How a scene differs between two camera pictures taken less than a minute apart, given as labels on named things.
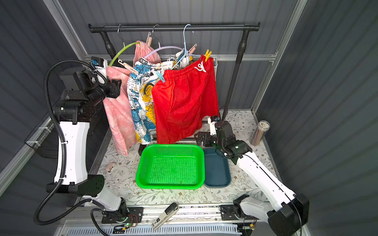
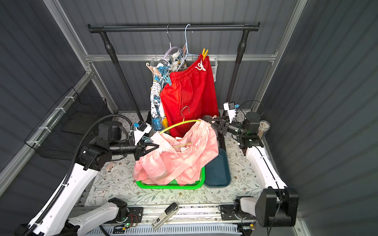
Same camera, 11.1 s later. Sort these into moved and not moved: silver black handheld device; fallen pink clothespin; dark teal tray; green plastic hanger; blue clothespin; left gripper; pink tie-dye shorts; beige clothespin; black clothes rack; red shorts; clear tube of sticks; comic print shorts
Moved: green plastic hanger; blue clothespin; pink tie-dye shorts; left gripper; comic print shorts; beige clothespin
Not moved: silver black handheld device; dark teal tray; fallen pink clothespin; red shorts; clear tube of sticks; black clothes rack
